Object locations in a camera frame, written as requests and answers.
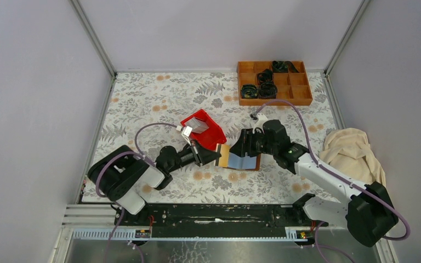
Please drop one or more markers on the floral patterned table mat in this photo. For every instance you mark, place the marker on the floral patterned table mat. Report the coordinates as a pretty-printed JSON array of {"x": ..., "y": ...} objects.
[{"x": 145, "y": 107}]

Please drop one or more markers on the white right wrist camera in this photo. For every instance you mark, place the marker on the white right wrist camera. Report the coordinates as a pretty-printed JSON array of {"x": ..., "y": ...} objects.
[{"x": 259, "y": 120}]

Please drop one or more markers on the wooden compartment tray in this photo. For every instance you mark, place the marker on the wooden compartment tray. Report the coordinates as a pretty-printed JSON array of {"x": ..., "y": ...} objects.
[{"x": 293, "y": 87}]

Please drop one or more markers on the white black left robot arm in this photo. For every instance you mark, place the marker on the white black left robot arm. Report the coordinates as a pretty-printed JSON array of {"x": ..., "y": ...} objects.
[{"x": 115, "y": 175}]

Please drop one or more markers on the orange card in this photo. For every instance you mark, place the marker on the orange card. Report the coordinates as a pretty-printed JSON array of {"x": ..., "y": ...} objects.
[{"x": 224, "y": 151}]

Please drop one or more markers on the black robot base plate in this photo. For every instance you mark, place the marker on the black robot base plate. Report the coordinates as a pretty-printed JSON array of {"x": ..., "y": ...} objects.
[{"x": 220, "y": 220}]

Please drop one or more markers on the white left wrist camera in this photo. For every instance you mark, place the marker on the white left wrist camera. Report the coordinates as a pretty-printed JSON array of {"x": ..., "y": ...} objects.
[{"x": 185, "y": 133}]

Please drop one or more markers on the stack of credit cards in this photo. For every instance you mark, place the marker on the stack of credit cards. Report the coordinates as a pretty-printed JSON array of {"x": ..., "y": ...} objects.
[{"x": 198, "y": 126}]

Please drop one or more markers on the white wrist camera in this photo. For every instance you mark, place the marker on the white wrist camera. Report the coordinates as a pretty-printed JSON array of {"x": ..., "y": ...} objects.
[
  {"x": 185, "y": 133},
  {"x": 259, "y": 120}
]

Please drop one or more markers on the brown leather card holder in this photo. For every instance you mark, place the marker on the brown leather card holder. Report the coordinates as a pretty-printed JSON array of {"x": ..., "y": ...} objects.
[{"x": 244, "y": 163}]

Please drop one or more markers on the dark floral rolled cloth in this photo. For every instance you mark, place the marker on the dark floral rolled cloth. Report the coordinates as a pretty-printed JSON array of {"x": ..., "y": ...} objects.
[{"x": 249, "y": 91}]

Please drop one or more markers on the beige crumpled cloth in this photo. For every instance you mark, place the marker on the beige crumpled cloth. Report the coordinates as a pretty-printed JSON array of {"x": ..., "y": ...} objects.
[{"x": 349, "y": 151}]

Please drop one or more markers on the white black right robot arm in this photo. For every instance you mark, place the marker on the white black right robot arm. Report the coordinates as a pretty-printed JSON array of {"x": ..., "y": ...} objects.
[{"x": 365, "y": 210}]

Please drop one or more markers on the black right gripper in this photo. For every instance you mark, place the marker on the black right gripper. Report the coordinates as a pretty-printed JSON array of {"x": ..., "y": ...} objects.
[{"x": 244, "y": 144}]

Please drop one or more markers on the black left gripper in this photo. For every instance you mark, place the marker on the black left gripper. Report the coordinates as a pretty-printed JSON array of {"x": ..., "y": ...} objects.
[{"x": 204, "y": 156}]

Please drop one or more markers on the red plastic bin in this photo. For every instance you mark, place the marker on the red plastic bin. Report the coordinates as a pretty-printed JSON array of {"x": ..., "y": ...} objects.
[{"x": 210, "y": 137}]

